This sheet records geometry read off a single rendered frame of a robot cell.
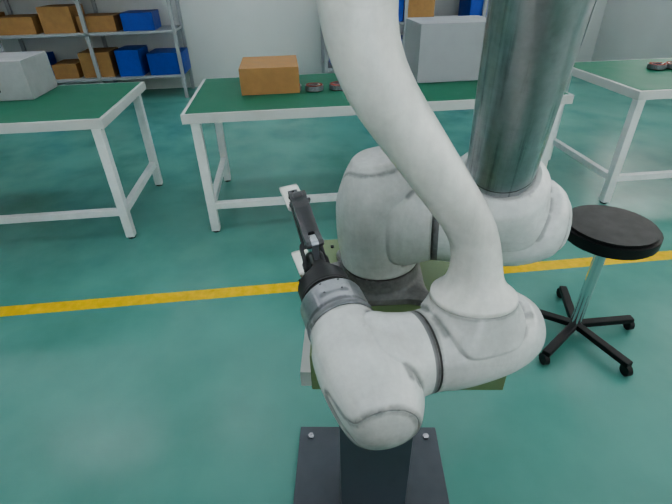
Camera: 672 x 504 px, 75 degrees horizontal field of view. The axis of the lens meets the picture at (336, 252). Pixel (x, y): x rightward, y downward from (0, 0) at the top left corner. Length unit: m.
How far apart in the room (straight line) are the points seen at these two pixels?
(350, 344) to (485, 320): 0.15
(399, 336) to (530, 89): 0.31
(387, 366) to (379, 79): 0.28
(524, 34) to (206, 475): 1.52
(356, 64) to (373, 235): 0.42
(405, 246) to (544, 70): 0.36
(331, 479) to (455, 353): 1.12
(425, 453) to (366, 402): 1.21
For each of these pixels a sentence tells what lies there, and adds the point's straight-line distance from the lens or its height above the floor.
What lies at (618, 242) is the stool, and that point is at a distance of 1.85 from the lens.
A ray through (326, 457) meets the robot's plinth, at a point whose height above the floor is 0.02.
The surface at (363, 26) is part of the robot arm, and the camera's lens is 0.39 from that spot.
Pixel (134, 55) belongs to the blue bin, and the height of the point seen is 0.52.
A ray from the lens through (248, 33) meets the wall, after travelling 6.64.
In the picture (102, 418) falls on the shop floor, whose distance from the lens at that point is 1.97.
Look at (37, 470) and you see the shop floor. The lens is 1.93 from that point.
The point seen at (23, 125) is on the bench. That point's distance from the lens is 2.86.
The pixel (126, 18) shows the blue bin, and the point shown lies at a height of 0.91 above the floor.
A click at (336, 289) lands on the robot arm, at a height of 1.06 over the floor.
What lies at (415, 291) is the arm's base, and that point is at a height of 0.87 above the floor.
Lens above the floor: 1.40
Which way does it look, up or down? 33 degrees down
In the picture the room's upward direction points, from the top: 1 degrees counter-clockwise
